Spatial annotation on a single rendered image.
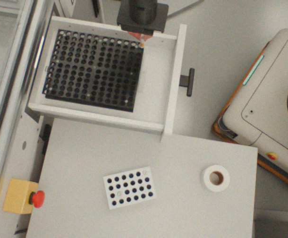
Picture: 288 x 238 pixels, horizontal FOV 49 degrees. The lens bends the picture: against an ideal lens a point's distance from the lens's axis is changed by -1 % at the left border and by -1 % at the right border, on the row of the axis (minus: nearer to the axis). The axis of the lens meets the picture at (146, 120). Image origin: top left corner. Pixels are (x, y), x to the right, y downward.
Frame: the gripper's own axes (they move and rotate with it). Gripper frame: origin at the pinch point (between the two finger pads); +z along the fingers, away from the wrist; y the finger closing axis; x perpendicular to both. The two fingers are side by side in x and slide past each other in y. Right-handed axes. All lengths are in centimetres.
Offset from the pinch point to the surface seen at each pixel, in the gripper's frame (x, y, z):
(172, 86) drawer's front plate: -10.0, 9.0, 2.9
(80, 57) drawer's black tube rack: -5.9, -14.6, 4.7
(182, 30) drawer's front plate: 5.2, 9.2, 2.3
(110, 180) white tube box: -32.5, -2.4, 19.8
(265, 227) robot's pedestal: -34, 64, 84
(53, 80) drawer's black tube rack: -13.3, -19.5, 4.8
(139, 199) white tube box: -36.1, 6.3, 16.8
